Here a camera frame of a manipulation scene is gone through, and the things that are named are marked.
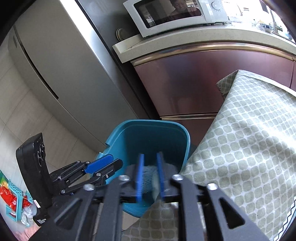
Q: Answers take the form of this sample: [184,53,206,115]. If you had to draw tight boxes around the white foam fruit net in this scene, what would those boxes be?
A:
[121,163,179,202]

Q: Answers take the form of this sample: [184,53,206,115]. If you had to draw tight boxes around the teal plastic trash bin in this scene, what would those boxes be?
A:
[93,119,191,218]

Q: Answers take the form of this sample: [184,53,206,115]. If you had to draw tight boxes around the maroon kitchen cabinet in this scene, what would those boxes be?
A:
[132,43,295,145]

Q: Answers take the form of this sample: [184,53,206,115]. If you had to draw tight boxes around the person's left hand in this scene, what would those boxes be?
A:
[15,226,40,241]

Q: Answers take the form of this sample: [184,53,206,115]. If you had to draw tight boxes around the teal basket with red items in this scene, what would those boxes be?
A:
[1,171,36,227]

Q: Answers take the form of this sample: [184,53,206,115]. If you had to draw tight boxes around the patterned green tablecloth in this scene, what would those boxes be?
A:
[121,69,296,241]

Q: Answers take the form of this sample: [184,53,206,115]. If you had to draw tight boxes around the silver refrigerator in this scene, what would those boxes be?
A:
[9,1,148,152]

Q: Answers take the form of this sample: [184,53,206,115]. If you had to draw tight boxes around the round plate behind microwave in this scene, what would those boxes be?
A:
[116,28,129,42]

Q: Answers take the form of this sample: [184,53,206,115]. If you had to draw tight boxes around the white microwave oven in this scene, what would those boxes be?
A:
[123,0,229,38]

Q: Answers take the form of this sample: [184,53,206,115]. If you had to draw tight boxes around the beige stone countertop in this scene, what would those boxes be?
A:
[113,25,295,63]

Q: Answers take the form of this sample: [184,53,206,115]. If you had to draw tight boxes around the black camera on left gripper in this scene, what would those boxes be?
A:
[16,133,54,226]

